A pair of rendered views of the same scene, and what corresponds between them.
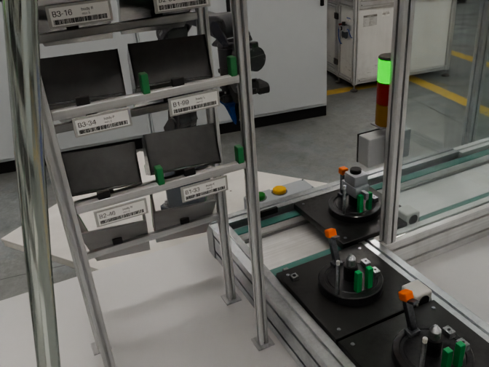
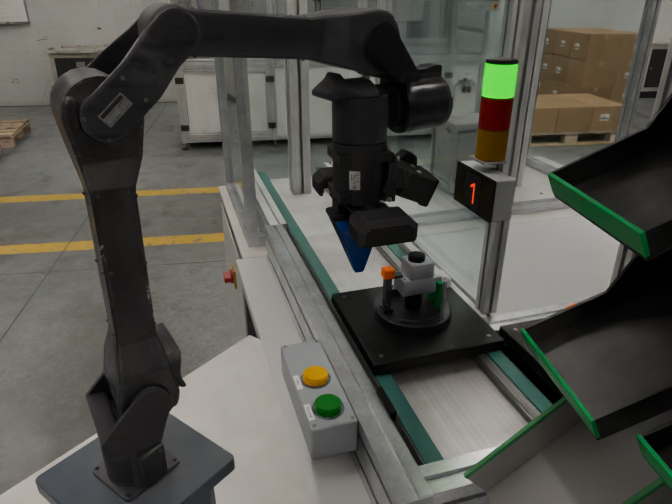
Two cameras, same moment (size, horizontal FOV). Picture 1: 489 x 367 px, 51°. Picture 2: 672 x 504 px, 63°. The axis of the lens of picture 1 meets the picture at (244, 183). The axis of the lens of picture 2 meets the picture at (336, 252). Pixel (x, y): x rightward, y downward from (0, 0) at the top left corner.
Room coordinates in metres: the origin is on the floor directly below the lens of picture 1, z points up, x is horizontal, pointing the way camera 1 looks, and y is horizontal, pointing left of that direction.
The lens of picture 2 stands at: (1.25, 0.58, 1.51)
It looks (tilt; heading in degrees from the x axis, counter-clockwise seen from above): 26 degrees down; 277
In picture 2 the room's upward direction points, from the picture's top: straight up
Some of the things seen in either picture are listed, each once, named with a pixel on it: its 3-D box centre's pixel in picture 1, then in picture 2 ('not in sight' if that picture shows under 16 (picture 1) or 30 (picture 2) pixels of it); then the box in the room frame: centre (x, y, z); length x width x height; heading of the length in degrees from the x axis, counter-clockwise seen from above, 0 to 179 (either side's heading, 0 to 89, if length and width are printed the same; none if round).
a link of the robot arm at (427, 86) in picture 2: (240, 44); (391, 78); (1.26, -0.02, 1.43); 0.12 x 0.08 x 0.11; 39
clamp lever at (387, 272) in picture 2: (345, 181); (391, 286); (1.25, -0.27, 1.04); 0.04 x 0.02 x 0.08; 24
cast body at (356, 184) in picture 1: (357, 182); (420, 271); (1.20, -0.30, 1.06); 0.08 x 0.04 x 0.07; 24
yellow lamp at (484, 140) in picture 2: (386, 113); (491, 143); (1.10, -0.33, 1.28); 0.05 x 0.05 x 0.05
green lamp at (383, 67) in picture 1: (389, 69); (499, 79); (1.10, -0.33, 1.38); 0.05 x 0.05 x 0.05
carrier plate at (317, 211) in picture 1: (354, 212); (411, 319); (1.21, -0.29, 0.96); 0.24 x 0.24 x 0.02; 24
